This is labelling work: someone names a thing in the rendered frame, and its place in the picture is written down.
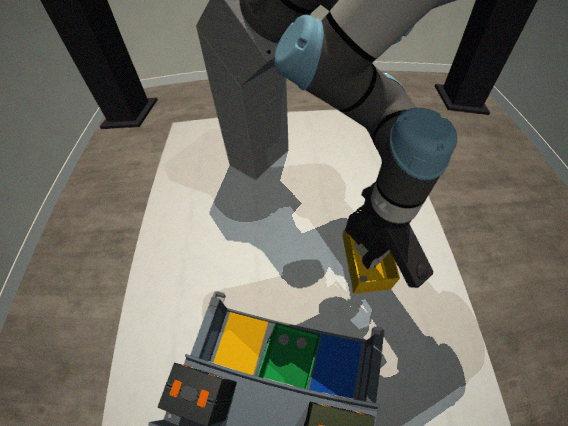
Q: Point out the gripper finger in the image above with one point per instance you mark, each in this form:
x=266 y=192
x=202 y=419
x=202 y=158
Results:
x=368 y=258
x=382 y=257

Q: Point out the dark grey metal shelf frame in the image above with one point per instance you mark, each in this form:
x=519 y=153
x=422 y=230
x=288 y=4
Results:
x=343 y=366

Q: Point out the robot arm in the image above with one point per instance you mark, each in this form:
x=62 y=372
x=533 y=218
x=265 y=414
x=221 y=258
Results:
x=332 y=59

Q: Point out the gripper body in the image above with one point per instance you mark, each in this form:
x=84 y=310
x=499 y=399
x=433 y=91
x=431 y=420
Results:
x=365 y=225

